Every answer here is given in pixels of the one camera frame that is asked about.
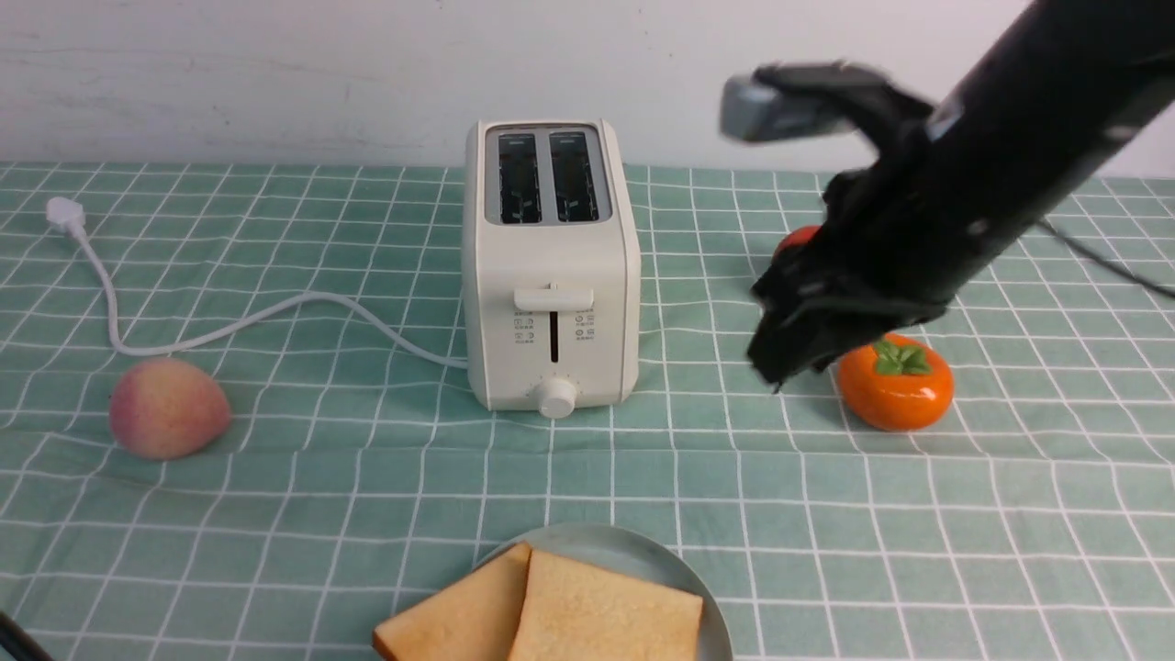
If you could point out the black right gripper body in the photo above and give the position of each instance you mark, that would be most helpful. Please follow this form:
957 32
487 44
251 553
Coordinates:
881 261

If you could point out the toasted bread slice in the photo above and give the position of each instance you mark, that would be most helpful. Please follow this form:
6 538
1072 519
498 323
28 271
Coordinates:
476 618
573 610

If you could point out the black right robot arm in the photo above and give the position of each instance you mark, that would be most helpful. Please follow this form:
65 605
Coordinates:
955 184

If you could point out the red apple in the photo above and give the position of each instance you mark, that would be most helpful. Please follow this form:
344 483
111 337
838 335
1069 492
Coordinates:
796 238

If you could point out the orange persimmon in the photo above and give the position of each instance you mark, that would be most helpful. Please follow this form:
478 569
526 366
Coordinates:
896 384

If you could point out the green checkered tablecloth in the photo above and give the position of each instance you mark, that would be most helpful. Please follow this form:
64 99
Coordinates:
1033 521

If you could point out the white two-slot toaster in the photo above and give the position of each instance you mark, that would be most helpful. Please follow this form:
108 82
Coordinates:
551 267

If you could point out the light green plate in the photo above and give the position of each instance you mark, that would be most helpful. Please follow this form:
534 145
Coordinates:
630 553

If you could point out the pink peach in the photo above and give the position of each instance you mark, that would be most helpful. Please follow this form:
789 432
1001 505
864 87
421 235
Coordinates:
163 409

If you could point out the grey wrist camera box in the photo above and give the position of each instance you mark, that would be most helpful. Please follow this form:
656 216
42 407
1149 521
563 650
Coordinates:
794 101

